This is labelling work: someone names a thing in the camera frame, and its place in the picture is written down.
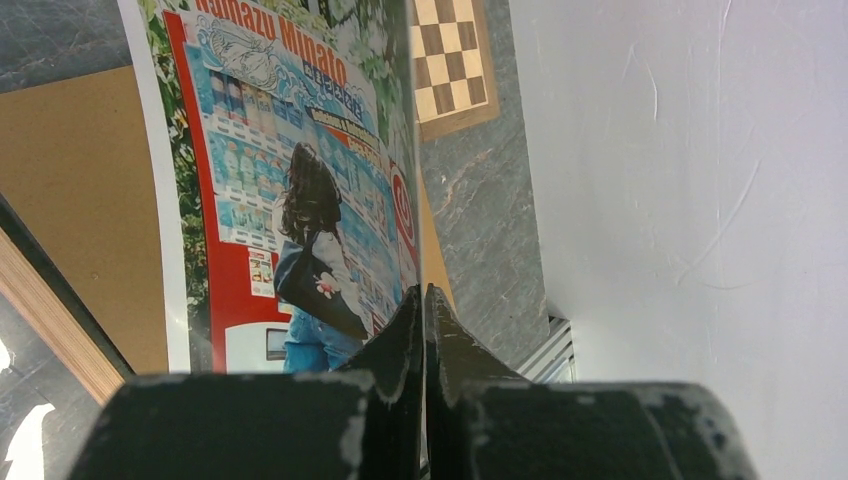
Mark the aluminium rail frame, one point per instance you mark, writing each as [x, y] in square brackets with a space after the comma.
[553, 361]

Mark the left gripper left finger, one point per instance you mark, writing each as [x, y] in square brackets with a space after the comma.
[360, 421]

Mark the wooden picture frame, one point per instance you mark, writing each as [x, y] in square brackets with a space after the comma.
[38, 304]

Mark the colourful printed photo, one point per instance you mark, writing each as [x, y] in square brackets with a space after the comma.
[282, 140]

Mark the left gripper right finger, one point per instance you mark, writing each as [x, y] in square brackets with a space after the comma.
[486, 421]

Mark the wooden chessboard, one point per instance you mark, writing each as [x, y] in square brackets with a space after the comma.
[455, 85]

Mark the brown cardboard backing board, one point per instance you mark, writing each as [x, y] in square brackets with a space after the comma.
[76, 168]

